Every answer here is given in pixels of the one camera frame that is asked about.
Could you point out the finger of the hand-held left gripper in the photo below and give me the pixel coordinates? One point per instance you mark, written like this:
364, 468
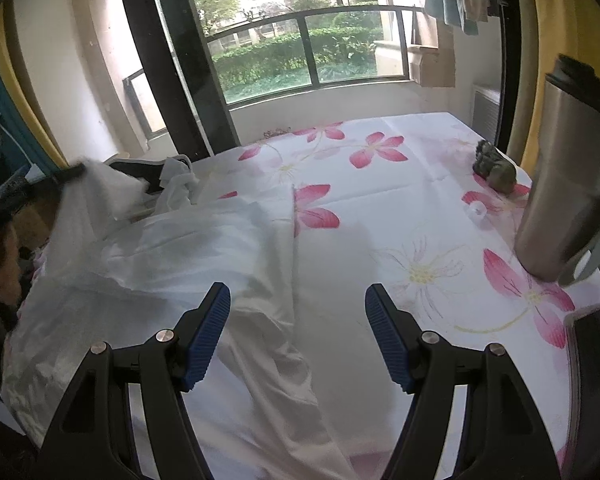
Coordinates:
72, 172

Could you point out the framed glass panel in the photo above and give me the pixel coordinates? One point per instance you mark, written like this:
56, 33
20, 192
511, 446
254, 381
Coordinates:
142, 102

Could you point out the white ribbed unit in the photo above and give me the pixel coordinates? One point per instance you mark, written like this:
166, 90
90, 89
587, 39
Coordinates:
486, 110

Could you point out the black smartphone in clear case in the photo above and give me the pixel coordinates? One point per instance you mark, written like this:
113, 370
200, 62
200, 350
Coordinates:
597, 360

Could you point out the balcony railing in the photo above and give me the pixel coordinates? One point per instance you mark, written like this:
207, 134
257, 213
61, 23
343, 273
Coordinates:
305, 35

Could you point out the black object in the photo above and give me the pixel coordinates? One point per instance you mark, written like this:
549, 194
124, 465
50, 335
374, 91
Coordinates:
130, 167

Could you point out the dark green figurine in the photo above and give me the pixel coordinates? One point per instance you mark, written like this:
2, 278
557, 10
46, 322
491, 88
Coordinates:
495, 170

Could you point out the dried plant debris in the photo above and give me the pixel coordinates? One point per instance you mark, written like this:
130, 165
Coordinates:
276, 133

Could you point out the white garment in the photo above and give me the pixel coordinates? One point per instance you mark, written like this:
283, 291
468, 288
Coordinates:
205, 240

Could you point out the small balcony cardboard box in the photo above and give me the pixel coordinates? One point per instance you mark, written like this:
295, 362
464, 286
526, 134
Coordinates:
432, 67

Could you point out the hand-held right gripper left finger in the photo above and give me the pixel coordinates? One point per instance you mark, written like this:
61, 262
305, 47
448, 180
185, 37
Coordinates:
211, 327

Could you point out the white plastic cap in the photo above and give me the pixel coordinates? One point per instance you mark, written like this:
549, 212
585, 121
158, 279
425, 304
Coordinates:
477, 211

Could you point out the floral tablecloth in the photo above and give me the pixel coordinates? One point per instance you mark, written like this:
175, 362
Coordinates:
380, 200

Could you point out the black door frame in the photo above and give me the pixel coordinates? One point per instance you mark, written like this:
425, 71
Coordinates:
170, 60

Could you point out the stainless steel tumbler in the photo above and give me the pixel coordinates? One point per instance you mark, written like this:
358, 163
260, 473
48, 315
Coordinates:
560, 185

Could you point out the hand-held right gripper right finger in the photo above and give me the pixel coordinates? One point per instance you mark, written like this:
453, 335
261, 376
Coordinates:
387, 337

